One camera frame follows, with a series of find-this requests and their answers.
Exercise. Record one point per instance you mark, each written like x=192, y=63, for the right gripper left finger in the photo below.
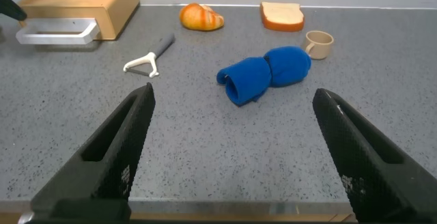
x=112, y=162

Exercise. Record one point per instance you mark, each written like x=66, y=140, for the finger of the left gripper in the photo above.
x=12, y=9

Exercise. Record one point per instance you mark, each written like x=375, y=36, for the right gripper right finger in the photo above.
x=372, y=169

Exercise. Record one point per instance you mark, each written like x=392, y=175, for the beige cup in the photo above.
x=321, y=48

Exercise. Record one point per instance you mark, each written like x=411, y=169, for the blue rolled towel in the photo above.
x=266, y=73

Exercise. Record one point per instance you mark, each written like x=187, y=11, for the orange croissant bread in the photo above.
x=199, y=17

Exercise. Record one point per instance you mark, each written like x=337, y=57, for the white bread slice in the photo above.
x=281, y=14

